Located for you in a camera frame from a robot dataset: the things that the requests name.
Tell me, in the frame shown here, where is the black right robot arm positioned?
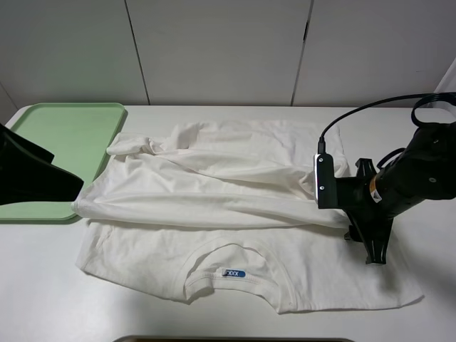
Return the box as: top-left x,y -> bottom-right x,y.
336,123 -> 455,264

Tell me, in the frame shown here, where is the green plastic tray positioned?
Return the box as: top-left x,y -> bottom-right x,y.
0,103 -> 128,226

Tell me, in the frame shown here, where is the black right camera cable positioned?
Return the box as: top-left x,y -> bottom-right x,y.
318,91 -> 456,154

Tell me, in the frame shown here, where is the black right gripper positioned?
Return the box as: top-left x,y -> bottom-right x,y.
336,158 -> 392,265

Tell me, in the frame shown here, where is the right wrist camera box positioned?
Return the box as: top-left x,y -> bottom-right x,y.
313,153 -> 338,209

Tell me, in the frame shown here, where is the white short sleeve t-shirt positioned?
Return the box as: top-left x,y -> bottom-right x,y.
72,120 -> 423,314

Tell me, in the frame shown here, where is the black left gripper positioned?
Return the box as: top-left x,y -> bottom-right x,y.
1,125 -> 83,205

